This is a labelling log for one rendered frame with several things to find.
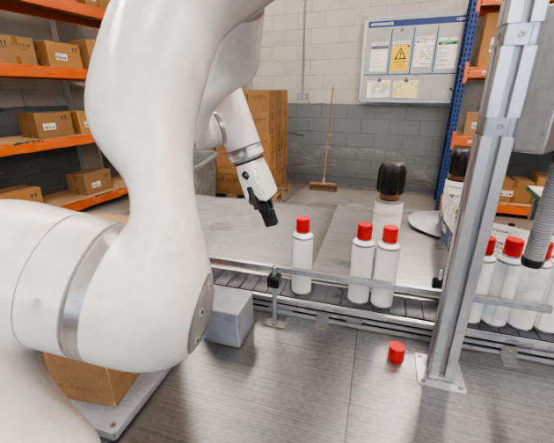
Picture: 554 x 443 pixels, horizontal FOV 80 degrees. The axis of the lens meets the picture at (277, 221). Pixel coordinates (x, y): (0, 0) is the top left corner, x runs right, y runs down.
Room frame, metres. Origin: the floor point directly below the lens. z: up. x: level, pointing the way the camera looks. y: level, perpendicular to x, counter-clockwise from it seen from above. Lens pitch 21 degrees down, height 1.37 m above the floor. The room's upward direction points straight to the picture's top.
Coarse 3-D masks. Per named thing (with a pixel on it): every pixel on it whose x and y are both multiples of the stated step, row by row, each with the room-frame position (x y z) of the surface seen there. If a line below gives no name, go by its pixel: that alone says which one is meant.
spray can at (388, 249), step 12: (384, 228) 0.69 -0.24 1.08; (396, 228) 0.69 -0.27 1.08; (384, 240) 0.69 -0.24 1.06; (396, 240) 0.68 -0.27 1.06; (384, 252) 0.67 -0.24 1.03; (396, 252) 0.67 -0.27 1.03; (384, 264) 0.67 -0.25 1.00; (396, 264) 0.67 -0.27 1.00; (384, 276) 0.67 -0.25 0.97; (372, 288) 0.69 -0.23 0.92; (384, 288) 0.67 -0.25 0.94; (372, 300) 0.69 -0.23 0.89; (384, 300) 0.67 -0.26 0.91
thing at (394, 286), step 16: (288, 272) 0.72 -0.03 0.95; (304, 272) 0.71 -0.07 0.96; (320, 272) 0.70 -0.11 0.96; (400, 288) 0.64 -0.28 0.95; (416, 288) 0.64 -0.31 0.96; (432, 288) 0.63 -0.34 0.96; (496, 304) 0.59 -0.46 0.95; (512, 304) 0.58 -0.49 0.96; (528, 304) 0.57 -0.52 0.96; (544, 304) 0.57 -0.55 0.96
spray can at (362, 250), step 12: (360, 228) 0.70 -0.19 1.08; (372, 228) 0.70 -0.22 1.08; (360, 240) 0.70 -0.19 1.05; (372, 240) 0.71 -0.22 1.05; (360, 252) 0.69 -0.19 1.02; (372, 252) 0.69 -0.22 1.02; (360, 264) 0.69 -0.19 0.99; (372, 264) 0.70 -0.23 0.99; (360, 276) 0.69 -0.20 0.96; (348, 288) 0.71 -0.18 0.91; (360, 288) 0.69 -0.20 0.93; (348, 300) 0.70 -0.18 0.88; (360, 300) 0.69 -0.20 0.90
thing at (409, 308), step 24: (240, 288) 0.76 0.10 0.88; (264, 288) 0.76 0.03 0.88; (288, 288) 0.76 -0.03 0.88; (312, 288) 0.76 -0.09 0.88; (336, 288) 0.76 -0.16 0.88; (384, 312) 0.66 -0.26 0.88; (408, 312) 0.66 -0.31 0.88; (432, 312) 0.66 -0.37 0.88; (528, 336) 0.58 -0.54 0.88; (552, 336) 0.58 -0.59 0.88
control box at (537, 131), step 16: (496, 32) 0.55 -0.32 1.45; (544, 32) 0.50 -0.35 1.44; (544, 48) 0.50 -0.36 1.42; (544, 64) 0.49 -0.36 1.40; (544, 80) 0.49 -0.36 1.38; (528, 96) 0.50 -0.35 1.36; (544, 96) 0.49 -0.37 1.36; (528, 112) 0.50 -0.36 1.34; (544, 112) 0.48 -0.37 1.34; (528, 128) 0.49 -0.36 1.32; (544, 128) 0.48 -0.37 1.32; (528, 144) 0.49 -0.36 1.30; (544, 144) 0.47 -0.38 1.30
